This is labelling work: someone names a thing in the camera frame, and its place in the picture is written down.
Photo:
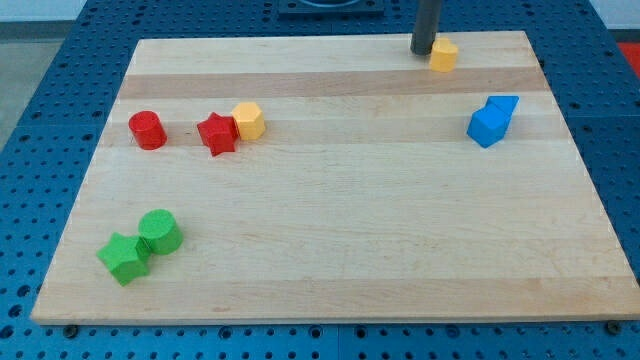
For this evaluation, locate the red star block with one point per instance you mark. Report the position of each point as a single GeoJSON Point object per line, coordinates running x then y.
{"type": "Point", "coordinates": [218, 133]}

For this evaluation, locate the green cylinder block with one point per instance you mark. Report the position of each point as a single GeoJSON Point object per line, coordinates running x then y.
{"type": "Point", "coordinates": [160, 231]}

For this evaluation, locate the blue cube block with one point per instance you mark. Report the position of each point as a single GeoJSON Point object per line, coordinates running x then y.
{"type": "Point", "coordinates": [488, 125]}

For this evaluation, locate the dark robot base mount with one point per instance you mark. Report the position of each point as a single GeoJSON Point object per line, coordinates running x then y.
{"type": "Point", "coordinates": [290, 8]}

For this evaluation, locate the yellow hexagon block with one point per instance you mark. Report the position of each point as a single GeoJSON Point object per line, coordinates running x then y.
{"type": "Point", "coordinates": [249, 119]}

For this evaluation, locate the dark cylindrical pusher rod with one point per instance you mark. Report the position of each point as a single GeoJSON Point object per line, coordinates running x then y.
{"type": "Point", "coordinates": [425, 26]}

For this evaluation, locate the green star block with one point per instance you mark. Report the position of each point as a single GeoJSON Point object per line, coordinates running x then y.
{"type": "Point", "coordinates": [125, 257]}

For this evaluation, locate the blue triangle block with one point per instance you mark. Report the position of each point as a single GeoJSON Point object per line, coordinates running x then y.
{"type": "Point", "coordinates": [506, 103]}

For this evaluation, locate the wooden board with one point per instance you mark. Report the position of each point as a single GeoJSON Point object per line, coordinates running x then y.
{"type": "Point", "coordinates": [364, 200]}

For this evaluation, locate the red cylinder block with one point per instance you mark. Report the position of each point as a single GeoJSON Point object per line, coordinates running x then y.
{"type": "Point", "coordinates": [147, 130]}

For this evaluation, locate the yellow heart block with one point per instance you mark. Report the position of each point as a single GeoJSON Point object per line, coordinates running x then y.
{"type": "Point", "coordinates": [444, 55]}

